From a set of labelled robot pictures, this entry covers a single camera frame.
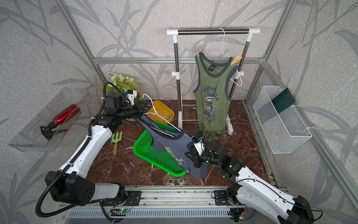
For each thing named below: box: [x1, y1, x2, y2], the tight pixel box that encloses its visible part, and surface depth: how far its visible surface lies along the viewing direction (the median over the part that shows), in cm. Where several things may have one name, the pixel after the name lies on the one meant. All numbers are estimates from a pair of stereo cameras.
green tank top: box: [193, 52, 239, 141], surface depth 86 cm
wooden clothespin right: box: [230, 52, 243, 66], surface depth 67 cm
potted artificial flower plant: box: [92, 71, 141, 101], surface depth 93 cm
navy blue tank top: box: [137, 115, 209, 181], surface depth 72 cm
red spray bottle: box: [39, 104, 81, 141], surface depth 65 cm
